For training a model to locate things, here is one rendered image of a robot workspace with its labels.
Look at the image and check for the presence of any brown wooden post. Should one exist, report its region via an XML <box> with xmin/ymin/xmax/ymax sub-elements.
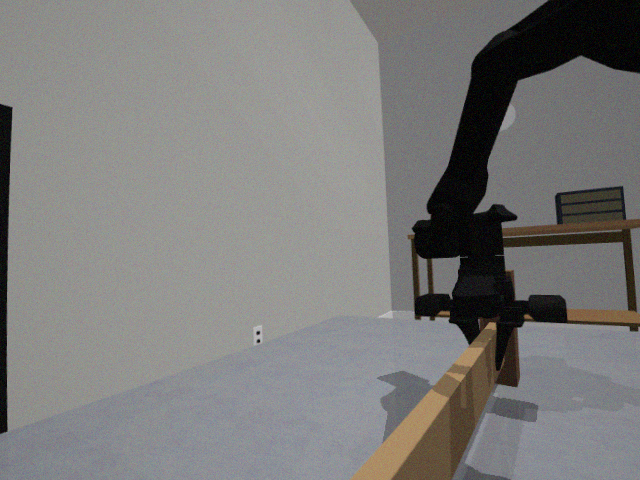
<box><xmin>479</xmin><ymin>270</ymin><xmax>520</xmax><ymax>388</ymax></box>

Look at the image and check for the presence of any long wooden rail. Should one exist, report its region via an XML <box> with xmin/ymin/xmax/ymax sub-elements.
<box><xmin>350</xmin><ymin>322</ymin><xmax>505</xmax><ymax>480</ymax></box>

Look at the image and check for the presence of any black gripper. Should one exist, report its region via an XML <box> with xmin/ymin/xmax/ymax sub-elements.
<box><xmin>415</xmin><ymin>256</ymin><xmax>568</xmax><ymax>371</ymax></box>

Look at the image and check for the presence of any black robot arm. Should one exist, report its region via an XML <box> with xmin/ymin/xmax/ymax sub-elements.
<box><xmin>412</xmin><ymin>0</ymin><xmax>640</xmax><ymax>319</ymax></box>

